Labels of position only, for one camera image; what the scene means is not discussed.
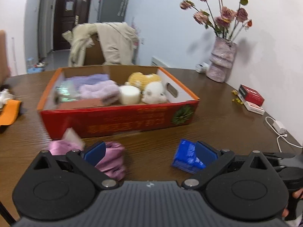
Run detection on blue tissue pack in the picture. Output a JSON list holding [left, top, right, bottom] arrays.
[[172, 139, 206, 174]]

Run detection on pink satin pouch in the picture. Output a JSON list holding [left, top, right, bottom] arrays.
[[48, 128, 126, 181]]

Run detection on iridescent green pouch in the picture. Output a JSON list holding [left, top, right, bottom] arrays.
[[54, 80, 80, 105]]

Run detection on white foam cylinder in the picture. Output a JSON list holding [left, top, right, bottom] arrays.
[[119, 85, 141, 105]]

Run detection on brown pink box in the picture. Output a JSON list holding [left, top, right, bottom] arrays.
[[56, 98, 111, 110]]

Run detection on purple knitted cloth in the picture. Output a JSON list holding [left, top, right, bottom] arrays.
[[66, 74, 110, 90]]

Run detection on red orange cardboard box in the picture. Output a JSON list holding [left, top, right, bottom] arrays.
[[37, 65, 200, 139]]

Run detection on white red small box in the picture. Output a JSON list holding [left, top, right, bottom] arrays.
[[238, 93, 265, 115]]

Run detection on yellow small candies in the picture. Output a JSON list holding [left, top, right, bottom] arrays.
[[232, 90, 243, 105]]

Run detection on red cigarette box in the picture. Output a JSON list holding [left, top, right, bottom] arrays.
[[238, 85, 265, 107]]

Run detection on white plush toy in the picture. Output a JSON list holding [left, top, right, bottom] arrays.
[[141, 82, 167, 105]]

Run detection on small white box by vase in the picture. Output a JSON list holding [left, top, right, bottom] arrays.
[[195, 62, 209, 73]]

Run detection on yellow plush toy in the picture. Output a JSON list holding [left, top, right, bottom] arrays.
[[125, 72, 162, 91]]

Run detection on orange cloth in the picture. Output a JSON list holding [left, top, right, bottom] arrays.
[[0, 100, 22, 126]]

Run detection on brown chair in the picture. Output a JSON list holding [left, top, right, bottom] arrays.
[[84, 34, 105, 66]]

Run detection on pink textured vase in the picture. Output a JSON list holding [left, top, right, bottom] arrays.
[[206, 37, 237, 82]]

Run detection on white small toy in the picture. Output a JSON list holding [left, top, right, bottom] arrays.
[[0, 89, 15, 106]]

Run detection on beige coat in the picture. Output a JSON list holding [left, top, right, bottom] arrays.
[[62, 22, 138, 67]]

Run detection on pink suitcase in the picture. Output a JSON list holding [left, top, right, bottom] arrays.
[[0, 30, 11, 86]]

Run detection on pink artificial flowers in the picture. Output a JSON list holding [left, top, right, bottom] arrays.
[[179, 0, 253, 42]]

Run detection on dark wooden door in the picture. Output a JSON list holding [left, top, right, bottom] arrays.
[[53, 0, 91, 51]]

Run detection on grey refrigerator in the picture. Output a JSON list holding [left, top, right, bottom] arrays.
[[97, 0, 129, 23]]

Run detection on white charger with cable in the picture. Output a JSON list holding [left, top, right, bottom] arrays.
[[265, 116, 302, 152]]

